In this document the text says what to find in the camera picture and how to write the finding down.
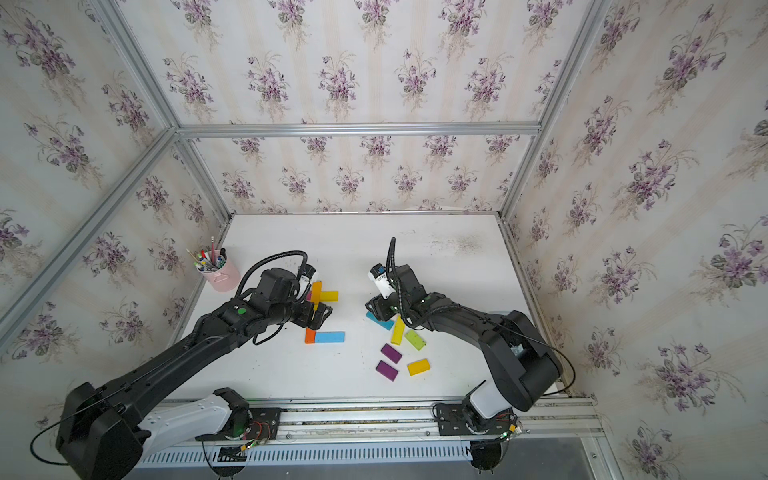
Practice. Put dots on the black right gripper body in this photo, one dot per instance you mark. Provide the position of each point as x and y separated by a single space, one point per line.
387 308

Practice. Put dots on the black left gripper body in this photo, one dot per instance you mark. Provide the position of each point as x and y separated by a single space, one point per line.
300 315

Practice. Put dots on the teal long block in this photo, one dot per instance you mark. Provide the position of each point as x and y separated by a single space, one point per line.
388 324

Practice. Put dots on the orange-red block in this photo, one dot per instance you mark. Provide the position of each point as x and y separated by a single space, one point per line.
310 336

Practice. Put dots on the orange-yellow long block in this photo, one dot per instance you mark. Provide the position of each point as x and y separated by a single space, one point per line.
316 290

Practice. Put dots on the light blue long block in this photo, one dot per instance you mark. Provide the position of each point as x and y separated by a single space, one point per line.
330 337

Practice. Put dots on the purple block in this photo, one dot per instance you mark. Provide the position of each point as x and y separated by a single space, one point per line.
391 353
387 371

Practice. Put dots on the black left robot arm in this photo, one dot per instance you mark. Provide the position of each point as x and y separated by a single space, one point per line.
105 432

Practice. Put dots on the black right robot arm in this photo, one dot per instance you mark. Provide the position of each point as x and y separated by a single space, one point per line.
522 365

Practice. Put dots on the yellow long block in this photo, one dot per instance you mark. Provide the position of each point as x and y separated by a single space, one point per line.
398 332

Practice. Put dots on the lime green block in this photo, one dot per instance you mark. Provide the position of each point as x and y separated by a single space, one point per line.
415 340

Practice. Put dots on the yellow-orange block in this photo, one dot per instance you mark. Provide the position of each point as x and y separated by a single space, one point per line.
418 367

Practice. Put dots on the pink pen cup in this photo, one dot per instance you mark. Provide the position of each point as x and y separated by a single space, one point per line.
224 279

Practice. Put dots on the pens in cup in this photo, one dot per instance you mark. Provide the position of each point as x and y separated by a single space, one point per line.
207 258

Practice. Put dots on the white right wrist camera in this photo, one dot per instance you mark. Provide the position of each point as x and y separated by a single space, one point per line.
378 274

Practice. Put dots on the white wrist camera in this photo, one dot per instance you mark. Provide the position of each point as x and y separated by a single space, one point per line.
378 274
305 275

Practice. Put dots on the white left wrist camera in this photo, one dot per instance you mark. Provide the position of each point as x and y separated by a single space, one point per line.
305 275

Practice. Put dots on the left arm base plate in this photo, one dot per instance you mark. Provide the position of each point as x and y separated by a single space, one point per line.
259 424

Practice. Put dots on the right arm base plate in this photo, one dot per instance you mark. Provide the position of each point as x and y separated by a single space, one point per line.
459 419

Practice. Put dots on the aluminium front rail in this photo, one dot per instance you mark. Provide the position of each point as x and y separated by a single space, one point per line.
305 421

